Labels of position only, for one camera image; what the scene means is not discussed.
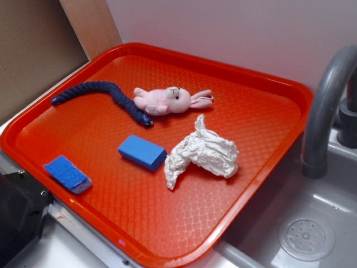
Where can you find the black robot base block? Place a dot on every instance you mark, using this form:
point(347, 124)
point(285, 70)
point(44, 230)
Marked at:
point(24, 206)

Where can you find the blue rectangular block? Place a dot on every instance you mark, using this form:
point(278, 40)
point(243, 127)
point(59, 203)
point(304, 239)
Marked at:
point(142, 152)

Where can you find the crumpled white cloth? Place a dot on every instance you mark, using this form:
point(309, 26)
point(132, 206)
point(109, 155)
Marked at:
point(204, 148)

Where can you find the red plastic tray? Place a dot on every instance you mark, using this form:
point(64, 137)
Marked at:
point(131, 206)

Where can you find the pink plush bunny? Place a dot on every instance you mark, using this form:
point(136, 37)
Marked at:
point(161, 102)

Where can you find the blue and white sponge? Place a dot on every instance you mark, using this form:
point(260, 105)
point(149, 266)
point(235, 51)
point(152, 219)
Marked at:
point(68, 175)

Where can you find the grey curved faucet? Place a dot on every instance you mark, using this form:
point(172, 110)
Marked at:
point(324, 112)

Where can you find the grey plastic sink basin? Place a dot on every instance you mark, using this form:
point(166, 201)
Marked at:
point(252, 239)

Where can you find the round sink drain strainer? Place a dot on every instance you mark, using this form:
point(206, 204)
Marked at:
point(306, 237)

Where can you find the brown cardboard panel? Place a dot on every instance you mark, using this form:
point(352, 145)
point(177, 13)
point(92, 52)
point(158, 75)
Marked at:
point(42, 42)

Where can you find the grey faucet handle post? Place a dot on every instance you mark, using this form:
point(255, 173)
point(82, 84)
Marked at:
point(346, 136)

